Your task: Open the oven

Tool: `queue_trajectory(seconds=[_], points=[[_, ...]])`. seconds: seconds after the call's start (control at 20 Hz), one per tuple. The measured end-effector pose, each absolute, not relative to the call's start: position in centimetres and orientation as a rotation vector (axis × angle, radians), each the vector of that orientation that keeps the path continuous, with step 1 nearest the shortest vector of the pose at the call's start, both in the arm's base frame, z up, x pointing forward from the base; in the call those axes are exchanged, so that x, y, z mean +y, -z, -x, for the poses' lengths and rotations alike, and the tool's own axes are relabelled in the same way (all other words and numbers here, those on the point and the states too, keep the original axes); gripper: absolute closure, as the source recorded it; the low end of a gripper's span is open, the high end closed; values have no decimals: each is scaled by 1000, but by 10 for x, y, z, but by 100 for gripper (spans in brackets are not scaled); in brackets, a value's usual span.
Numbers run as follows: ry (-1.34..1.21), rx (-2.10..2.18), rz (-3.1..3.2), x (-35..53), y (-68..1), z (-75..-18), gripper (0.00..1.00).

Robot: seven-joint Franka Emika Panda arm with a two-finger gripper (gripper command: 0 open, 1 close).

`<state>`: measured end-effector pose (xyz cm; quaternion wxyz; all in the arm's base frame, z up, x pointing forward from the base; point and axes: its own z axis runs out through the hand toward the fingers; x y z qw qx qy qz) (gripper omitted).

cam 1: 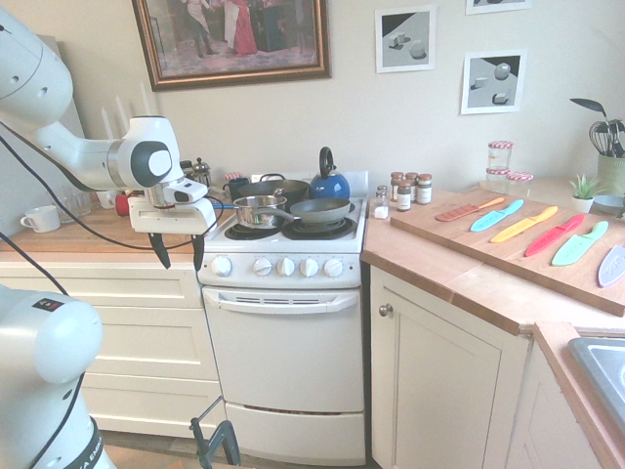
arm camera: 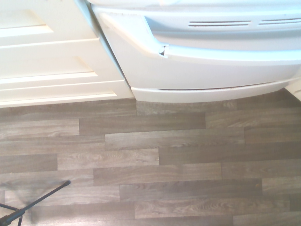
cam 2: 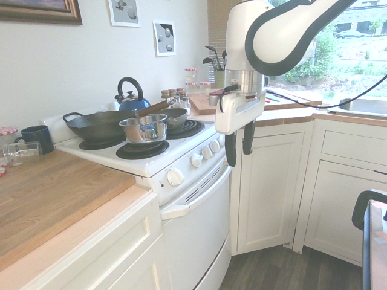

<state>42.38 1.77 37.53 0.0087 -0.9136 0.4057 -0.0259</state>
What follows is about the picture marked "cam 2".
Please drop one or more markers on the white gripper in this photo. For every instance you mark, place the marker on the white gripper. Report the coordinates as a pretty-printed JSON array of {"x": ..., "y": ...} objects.
[{"x": 234, "y": 111}]

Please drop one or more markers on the white oven door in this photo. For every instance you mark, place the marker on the white oven door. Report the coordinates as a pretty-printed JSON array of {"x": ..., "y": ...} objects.
[{"x": 196, "y": 223}]

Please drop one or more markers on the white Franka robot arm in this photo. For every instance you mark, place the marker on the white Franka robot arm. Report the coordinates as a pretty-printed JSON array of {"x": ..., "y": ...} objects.
[{"x": 272, "y": 33}]

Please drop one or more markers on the white oven temperature knob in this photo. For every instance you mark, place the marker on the white oven temperature knob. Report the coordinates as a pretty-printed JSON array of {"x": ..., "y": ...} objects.
[{"x": 175, "y": 176}]

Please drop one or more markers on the white burner knob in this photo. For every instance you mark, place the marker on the white burner knob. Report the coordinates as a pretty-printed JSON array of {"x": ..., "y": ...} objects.
[
  {"x": 206, "y": 152},
  {"x": 215, "y": 146},
  {"x": 196, "y": 160}
]

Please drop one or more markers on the white corner cabinet door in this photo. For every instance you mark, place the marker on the white corner cabinet door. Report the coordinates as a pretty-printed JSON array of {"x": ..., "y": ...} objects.
[{"x": 266, "y": 187}]

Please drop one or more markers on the wooden cutting board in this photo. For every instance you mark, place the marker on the wooden cutting board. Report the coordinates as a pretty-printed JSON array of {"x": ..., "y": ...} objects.
[{"x": 205, "y": 104}]

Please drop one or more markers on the red capped container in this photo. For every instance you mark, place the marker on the red capped container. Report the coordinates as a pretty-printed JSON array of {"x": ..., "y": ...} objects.
[{"x": 215, "y": 96}]

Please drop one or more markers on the short jar checkered lid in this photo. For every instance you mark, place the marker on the short jar checkered lid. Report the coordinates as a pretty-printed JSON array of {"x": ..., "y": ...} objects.
[{"x": 205, "y": 87}]

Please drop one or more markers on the glass salt shaker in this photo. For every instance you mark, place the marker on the glass salt shaker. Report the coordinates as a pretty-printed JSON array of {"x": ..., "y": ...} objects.
[{"x": 185, "y": 102}]

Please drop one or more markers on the green utensil holder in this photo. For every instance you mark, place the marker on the green utensil holder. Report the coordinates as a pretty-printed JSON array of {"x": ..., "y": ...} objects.
[{"x": 219, "y": 78}]

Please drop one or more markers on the white electric stove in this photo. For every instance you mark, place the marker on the white electric stove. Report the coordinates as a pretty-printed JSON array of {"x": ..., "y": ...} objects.
[{"x": 169, "y": 163}]

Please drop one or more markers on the spice jar cork lid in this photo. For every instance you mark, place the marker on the spice jar cork lid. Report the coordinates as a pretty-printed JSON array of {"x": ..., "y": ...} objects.
[
  {"x": 165, "y": 94},
  {"x": 172, "y": 92},
  {"x": 180, "y": 91}
]

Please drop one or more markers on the tall jar checkered lid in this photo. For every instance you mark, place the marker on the tall jar checkered lid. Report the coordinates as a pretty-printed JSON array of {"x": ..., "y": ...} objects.
[{"x": 190, "y": 77}]

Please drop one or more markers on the stainless steel saucepan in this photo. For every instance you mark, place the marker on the stainless steel saucepan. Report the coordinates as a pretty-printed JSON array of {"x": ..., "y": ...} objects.
[{"x": 145, "y": 130}]

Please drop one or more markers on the white cabinet under sink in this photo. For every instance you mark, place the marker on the white cabinet under sink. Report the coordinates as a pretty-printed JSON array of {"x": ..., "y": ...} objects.
[{"x": 341, "y": 193}]

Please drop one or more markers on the wooden window blinds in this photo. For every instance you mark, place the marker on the wooden window blinds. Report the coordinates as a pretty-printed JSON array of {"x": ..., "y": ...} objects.
[{"x": 217, "y": 27}]

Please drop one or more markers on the stainless steel sink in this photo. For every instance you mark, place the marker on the stainless steel sink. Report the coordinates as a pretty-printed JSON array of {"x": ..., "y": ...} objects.
[{"x": 361, "y": 106}]

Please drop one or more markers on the black white still life print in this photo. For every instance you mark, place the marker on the black white still life print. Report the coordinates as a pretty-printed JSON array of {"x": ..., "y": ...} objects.
[{"x": 164, "y": 37}]

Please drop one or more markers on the black cast iron wok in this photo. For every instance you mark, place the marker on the black cast iron wok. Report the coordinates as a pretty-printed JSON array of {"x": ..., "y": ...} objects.
[{"x": 96, "y": 124}]

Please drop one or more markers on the grey still life print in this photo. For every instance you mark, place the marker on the grey still life print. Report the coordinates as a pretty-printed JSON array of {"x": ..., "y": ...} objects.
[{"x": 124, "y": 12}]

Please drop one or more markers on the white base cabinet drawers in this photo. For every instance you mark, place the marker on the white base cabinet drawers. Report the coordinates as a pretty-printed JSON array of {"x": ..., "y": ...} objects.
[{"x": 99, "y": 250}]

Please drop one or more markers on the dark blue mug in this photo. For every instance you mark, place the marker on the dark blue mug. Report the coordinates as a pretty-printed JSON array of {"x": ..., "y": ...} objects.
[{"x": 34, "y": 137}]

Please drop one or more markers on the clear glass jar lying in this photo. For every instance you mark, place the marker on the clear glass jar lying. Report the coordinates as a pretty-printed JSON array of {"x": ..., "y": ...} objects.
[{"x": 22, "y": 153}]

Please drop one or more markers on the glass jar checkered lid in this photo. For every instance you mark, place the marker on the glass jar checkered lid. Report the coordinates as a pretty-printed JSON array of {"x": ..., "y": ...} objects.
[{"x": 7, "y": 137}]

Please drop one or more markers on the red checkered jar lid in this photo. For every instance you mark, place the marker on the red checkered jar lid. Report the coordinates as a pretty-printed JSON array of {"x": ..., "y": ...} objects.
[{"x": 2, "y": 170}]

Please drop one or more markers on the wooden framed painting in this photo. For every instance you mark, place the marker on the wooden framed painting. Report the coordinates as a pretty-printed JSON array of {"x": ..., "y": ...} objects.
[{"x": 39, "y": 10}]

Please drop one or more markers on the black chair frame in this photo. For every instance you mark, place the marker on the black chair frame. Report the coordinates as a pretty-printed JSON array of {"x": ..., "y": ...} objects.
[{"x": 362, "y": 217}]

